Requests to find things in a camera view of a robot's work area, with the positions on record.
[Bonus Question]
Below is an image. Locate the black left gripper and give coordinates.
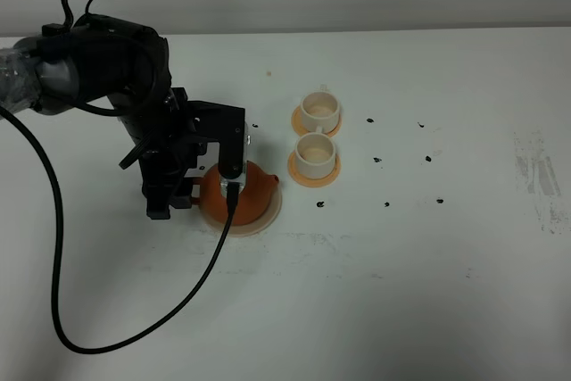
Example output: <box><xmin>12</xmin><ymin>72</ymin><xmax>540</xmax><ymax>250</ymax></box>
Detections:
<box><xmin>120</xmin><ymin>87</ymin><xmax>245</xmax><ymax>220</ymax></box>

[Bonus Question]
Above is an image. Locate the brown clay teapot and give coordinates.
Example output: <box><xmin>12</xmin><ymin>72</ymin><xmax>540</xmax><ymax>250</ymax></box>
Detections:
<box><xmin>192</xmin><ymin>162</ymin><xmax>280</xmax><ymax>226</ymax></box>

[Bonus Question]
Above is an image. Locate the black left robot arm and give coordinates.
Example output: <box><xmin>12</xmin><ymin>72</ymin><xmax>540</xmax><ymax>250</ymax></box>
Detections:
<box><xmin>1</xmin><ymin>14</ymin><xmax>247</xmax><ymax>219</ymax></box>

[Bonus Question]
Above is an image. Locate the beige round teapot coaster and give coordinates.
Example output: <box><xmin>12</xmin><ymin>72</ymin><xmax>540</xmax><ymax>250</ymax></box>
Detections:
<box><xmin>200</xmin><ymin>186</ymin><xmax>282</xmax><ymax>237</ymax></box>

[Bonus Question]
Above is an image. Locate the near orange cup coaster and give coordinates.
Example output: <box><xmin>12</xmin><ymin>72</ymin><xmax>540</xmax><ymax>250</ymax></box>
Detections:
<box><xmin>287</xmin><ymin>148</ymin><xmax>341</xmax><ymax>187</ymax></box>

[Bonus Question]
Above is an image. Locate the orange cup coaster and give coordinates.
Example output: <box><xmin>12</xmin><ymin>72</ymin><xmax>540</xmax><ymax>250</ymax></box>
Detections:
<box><xmin>291</xmin><ymin>104</ymin><xmax>343</xmax><ymax>137</ymax></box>
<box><xmin>287</xmin><ymin>148</ymin><xmax>341</xmax><ymax>187</ymax></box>

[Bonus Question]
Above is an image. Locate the far orange cup coaster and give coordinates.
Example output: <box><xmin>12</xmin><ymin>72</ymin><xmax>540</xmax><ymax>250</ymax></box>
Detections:
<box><xmin>291</xmin><ymin>104</ymin><xmax>343</xmax><ymax>137</ymax></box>

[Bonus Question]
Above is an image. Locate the near white teacup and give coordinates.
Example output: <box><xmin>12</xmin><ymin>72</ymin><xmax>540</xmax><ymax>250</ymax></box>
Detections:
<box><xmin>294</xmin><ymin>132</ymin><xmax>336</xmax><ymax>180</ymax></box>

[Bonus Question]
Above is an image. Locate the white teacup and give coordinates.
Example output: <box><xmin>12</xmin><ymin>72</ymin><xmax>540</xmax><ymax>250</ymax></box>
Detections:
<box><xmin>294</xmin><ymin>132</ymin><xmax>336</xmax><ymax>180</ymax></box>
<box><xmin>300</xmin><ymin>92</ymin><xmax>341</xmax><ymax>133</ymax></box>

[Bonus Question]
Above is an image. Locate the far white teacup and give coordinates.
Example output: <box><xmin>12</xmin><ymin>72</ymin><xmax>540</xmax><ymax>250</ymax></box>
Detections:
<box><xmin>300</xmin><ymin>92</ymin><xmax>341</xmax><ymax>133</ymax></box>

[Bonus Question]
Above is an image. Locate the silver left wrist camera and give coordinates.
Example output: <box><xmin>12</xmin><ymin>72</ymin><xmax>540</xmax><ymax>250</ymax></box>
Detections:
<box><xmin>218</xmin><ymin>122</ymin><xmax>251</xmax><ymax>197</ymax></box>

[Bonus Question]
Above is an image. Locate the black left camera cable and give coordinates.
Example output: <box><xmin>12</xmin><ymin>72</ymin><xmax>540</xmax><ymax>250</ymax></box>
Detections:
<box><xmin>0</xmin><ymin>108</ymin><xmax>240</xmax><ymax>354</ymax></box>

